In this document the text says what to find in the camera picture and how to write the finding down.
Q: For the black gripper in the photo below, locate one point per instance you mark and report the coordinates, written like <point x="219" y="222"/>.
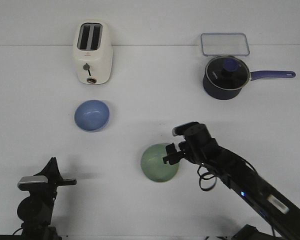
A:
<point x="48" y="181"/>
<point x="201" y="146"/>

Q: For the green plastic bowl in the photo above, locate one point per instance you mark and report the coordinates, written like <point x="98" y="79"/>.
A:
<point x="153" y="166"/>

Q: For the blue plastic bowl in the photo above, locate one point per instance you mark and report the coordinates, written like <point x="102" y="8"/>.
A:
<point x="92" y="115"/>

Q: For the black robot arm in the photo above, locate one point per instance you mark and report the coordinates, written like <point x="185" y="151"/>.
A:
<point x="113" y="197"/>
<point x="36" y="210"/>

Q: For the dark blue saucepan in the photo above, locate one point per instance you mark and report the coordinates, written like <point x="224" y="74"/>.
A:
<point x="221" y="94"/>

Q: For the glass saucepan lid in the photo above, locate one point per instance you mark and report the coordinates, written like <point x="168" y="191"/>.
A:
<point x="227" y="72"/>

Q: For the cream two-slot toaster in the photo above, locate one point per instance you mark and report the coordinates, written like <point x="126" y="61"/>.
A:
<point x="92" y="52"/>

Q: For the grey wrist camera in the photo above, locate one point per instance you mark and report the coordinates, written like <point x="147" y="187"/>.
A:
<point x="29" y="183"/>
<point x="179" y="130"/>

